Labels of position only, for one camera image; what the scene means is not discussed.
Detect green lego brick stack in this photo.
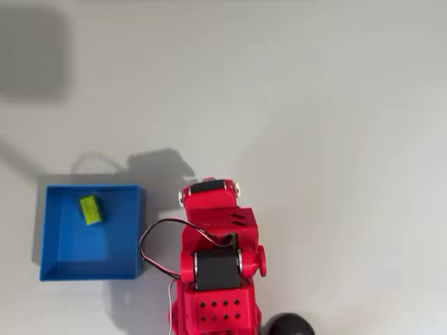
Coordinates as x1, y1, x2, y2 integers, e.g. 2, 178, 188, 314
78, 194, 107, 227

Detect blue plastic bin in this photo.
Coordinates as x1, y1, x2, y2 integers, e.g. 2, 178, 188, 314
38, 184, 146, 282

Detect black gooseneck stand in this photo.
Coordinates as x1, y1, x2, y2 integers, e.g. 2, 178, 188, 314
266, 313, 316, 335

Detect thin motor wire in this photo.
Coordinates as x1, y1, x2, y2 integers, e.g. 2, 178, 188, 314
139, 218, 235, 281

